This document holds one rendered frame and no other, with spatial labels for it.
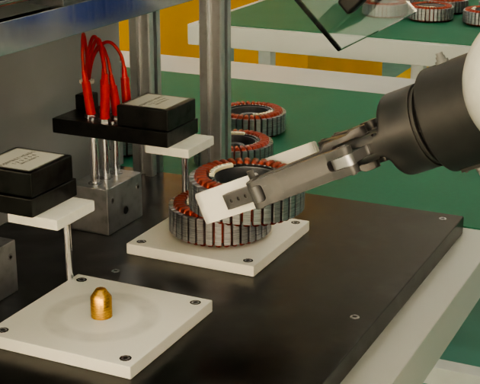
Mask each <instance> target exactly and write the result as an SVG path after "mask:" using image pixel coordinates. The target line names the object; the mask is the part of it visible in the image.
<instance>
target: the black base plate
mask: <svg viewBox="0 0 480 384"><path fill-rule="evenodd" d="M141 178H142V216H140V217H139V218H138V219H136V220H134V221H132V222H131V223H129V224H128V225H126V226H124V227H123V228H121V229H119V230H117V231H116V232H114V233H113V234H111V235H101V234H97V233H92V232H84V231H79V230H74V229H72V224H71V233H72V262H73V276H76V275H77V274H81V275H85V276H90V277H97V278H101V279H105V280H112V281H117V282H121V283H128V284H132V285H136V286H144V287H148V288H152V289H156V290H163V291H167V292H171V293H178V294H182V295H186V296H194V297H198V298H202V299H209V300H212V301H213V310H212V312H211V313H210V314H209V315H208V316H206V317H205V318H204V319H203V320H201V321H200V322H199V323H198V324H196V325H195V326H194V327H193V328H192V329H191V330H189V332H187V333H186V334H185V335H184V336H182V337H181V338H180V339H179V340H177V341H176V342H175V343H174V344H172V345H171V346H170V347H169V348H168V349H167V350H166V351H164V352H163V353H162V354H161V355H159V356H158V357H157V358H156V359H154V360H153V361H152V362H151V363H150V364H149V365H148V366H146V367H145V368H144V369H143V370H141V371H140V372H139V373H138V374H136V375H135V376H134V377H133V378H132V379H126V378H123V377H119V376H113V375H110V374H106V373H100V372H97V371H94V370H88V369H84V368H81V367H77V366H71V365H68V364H64V363H59V362H55V361H52V360H46V359H43V358H39V357H33V356H30V355H26V354H20V353H17V352H14V351H9V350H4V349H1V348H0V384H340V383H341V382H342V381H343V379H344V378H345V377H346V375H347V374H348V373H349V372H350V371H351V370H352V369H353V367H354V366H355V365H356V363H357V362H358V361H359V360H360V358H361V357H362V356H363V355H364V354H365V353H366V351H367V350H368V349H369V348H370V346H371V345H372V344H373V342H374V341H375V340H376V339H377V338H378V337H379V335H380V334H381V333H382V332H383V330H384V329H385V328H386V326H387V325H388V324H389V323H390V321H391V320H393V318H394V317H395V316H396V314H397V313H398V312H399V310H400V309H401V308H402V307H403V305H404V304H405V303H406V302H407V301H408V300H409V299H410V297H411V296H412V295H413V293H414V292H415V291H416V289H417V288H418V287H419V286H420V285H421V284H422V283H423V281H424V280H425V279H426V278H427V276H428V275H429V274H430V272H431V271H432V270H433V269H434V268H435V267H436V266H437V264H438V263H439V262H440V260H441V259H442V258H443V256H444V255H445V254H446V253H447V252H448V251H449V249H450V248H451V247H452V246H453V244H454V243H455V242H456V240H457V239H458V238H459V237H460V236H461V234H462V231H463V220H464V217H463V216H457V215H451V214H445V213H435V212H431V211H425V210H415V209H409V208H404V207H399V206H389V205H383V204H378V203H368V202H363V201H357V200H348V199H342V198H337V197H327V196H322V195H316V194H306V193H305V208H304V210H303V211H302V212H301V213H300V214H299V215H298V216H295V217H294V218H292V219H301V220H306V221H309V231H308V232H307V233H306V234H305V235H303V236H302V237H301V238H300V239H298V240H297V241H296V242H295V243H293V244H292V245H291V246H290V247H288V249H287V250H285V251H284V252H283V253H282V254H280V255H279V256H278V257H277V258H275V259H274V260H273V261H272V262H270V263H269V264H268V265H267V266H266V267H265V268H264V269H263V270H261V271H260V272H259V273H258V274H256V275H255V276H254V277H250V276H246V275H241V274H234V273H229V272H225V271H220V270H213V269H209V268H204V267H196V266H192V265H188V264H180V263H175V262H171V261H163V260H159V259H154V258H147V257H143V256H138V255H134V254H127V252H126V244H127V243H128V242H130V241H132V240H133V239H135V238H136V237H138V236H139V235H141V234H143V233H144V232H146V231H148V230H149V229H151V228H152V227H153V226H156V225H157V224H159V223H160V222H162V221H163V220H165V219H167V218H168V217H169V213H168V204H169V202H170V200H171V199H172V198H173V197H176V196H177V195H178V194H181V193H182V175H181V174H171V173H166V172H160V173H158V172H157V175H155V176H153V177H150V176H146V174H141ZM0 237H2V238H10V239H14V240H15V251H16V262H17V274H18V291H16V292H14V293H12V294H11V295H10V296H7V297H6V298H4V299H3V300H1V301H0V323H1V322H3V321H4V320H5V319H7V318H9V317H10V316H12V315H13V314H15V313H16V312H19V311H20V310H22V309H23V308H25V307H26V306H28V305H30V304H31V303H32V302H34V301H36V300H38V299H39V298H40V297H42V296H44V295H46V294H47V293H48V292H50V291H52V290H54V289H55V288H57V287H58V286H60V285H61V284H63V283H65V281H66V273H65V258H64V244H63V230H62V229H60V230H58V231H56V230H52V229H43V228H39V227H34V226H26V225H22V224H17V223H12V222H8V223H6V224H4V225H3V226H0Z"/></svg>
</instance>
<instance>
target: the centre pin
mask: <svg viewBox="0 0 480 384"><path fill-rule="evenodd" d="M90 300H91V317H92V318H93V319H94V320H100V321H101V320H107V319H109V318H111V317H112V316H113V313H112V295H111V294H110V293H109V292H108V291H107V289H106V288H105V287H102V286H100V287H97V288H96V289H95V290H94V292H93V293H92V294H91V296H90Z"/></svg>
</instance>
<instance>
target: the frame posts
mask: <svg viewBox="0 0 480 384"><path fill-rule="evenodd" d="M199 37H200V135H207V136H213V137H214V144H213V145H212V146H210V147H209V148H207V149H204V150H203V151H202V152H200V166H202V165H204V164H206V163H207V162H213V161H215V160H217V161H219V160H220V159H225V160H227V159H228V158H231V157H232V147H231V0H199ZM129 42H130V89H131V99H133V98H136V97H138V96H140V95H142V94H145V93H151V94H162V74H161V41H160V10H158V11H154V12H151V13H148V14H144V15H140V16H138V17H135V18H130V19H129ZM133 171H138V172H141V174H146V176H150V177H153V176H155V175H157V172H158V173H160V172H162V171H163V155H158V154H152V153H146V145H140V144H134V143H133Z"/></svg>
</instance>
